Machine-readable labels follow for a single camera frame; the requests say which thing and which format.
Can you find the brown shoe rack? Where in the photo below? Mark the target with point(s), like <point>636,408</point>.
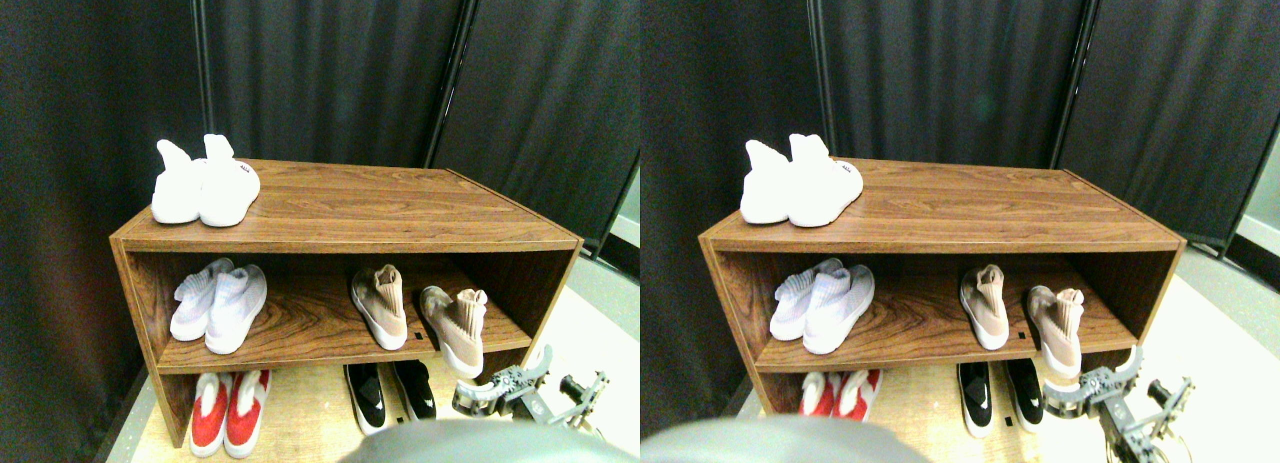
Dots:
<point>980,208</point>
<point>380,208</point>

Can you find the white shoe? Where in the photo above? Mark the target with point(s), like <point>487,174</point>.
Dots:
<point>765,198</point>
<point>228,193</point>
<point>175,198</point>
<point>825,193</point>

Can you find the pale lilac shoe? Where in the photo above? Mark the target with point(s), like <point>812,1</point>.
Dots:
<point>233,318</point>
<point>190,308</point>
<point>838,318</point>
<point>792,308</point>

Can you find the curtain stand pole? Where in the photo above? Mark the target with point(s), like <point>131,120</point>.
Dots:
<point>1075,73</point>
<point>822,68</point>
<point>452,73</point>
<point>1252,198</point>
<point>618,218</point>

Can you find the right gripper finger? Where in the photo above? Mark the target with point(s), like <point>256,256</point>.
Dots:
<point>1070,396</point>
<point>538,371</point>
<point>480,395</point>
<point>1128,371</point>

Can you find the red shoe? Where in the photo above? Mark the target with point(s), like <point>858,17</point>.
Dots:
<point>246,415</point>
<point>818,395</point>
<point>209,418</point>
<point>857,393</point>

